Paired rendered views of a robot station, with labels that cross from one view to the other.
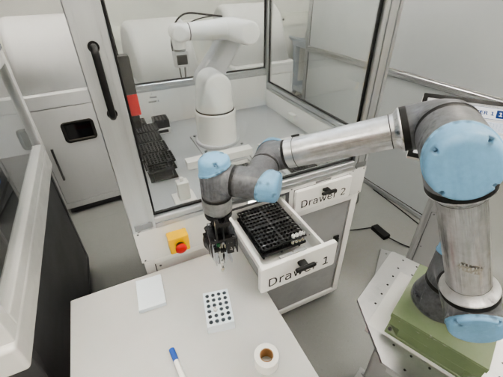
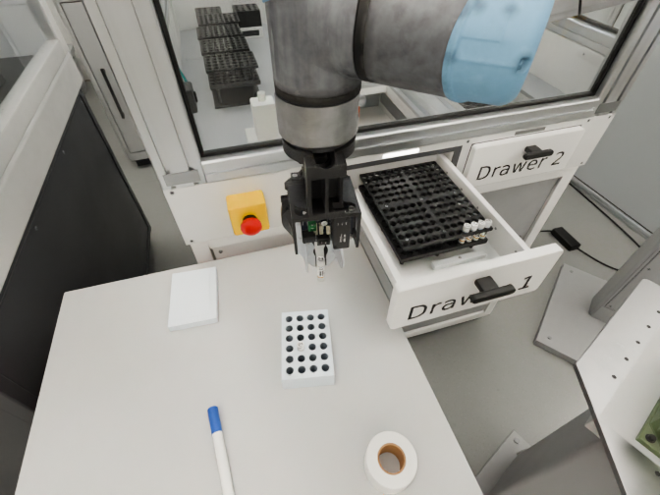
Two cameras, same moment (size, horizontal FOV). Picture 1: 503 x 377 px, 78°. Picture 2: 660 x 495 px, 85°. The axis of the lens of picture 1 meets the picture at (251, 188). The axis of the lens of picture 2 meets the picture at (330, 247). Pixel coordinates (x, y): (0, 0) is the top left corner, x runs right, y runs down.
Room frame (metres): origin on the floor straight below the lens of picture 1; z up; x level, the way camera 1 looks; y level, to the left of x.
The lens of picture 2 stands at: (0.31, 0.03, 1.36)
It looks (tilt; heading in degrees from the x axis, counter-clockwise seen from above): 47 degrees down; 8
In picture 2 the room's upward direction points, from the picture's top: straight up
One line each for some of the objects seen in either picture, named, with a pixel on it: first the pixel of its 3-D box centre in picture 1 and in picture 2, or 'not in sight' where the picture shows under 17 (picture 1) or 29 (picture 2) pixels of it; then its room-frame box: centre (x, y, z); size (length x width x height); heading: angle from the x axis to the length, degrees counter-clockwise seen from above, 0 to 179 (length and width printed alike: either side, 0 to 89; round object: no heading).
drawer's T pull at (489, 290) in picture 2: (303, 264); (488, 288); (0.67, -0.16, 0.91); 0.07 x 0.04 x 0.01; 115
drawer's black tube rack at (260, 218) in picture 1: (269, 229); (417, 211); (0.88, -0.07, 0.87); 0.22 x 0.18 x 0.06; 25
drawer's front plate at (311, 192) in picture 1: (322, 193); (522, 157); (1.10, -0.31, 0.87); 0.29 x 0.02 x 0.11; 115
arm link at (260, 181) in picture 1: (257, 180); (455, 27); (0.61, -0.02, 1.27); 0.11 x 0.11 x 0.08; 73
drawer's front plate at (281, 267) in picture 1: (298, 265); (472, 286); (0.70, -0.15, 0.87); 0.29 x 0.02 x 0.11; 115
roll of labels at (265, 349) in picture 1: (266, 358); (389, 462); (0.44, -0.04, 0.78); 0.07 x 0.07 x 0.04
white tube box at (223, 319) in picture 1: (218, 310); (306, 347); (0.60, 0.11, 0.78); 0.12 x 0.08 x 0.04; 13
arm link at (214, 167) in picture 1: (216, 177); (319, 14); (0.62, 0.08, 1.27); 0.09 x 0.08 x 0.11; 73
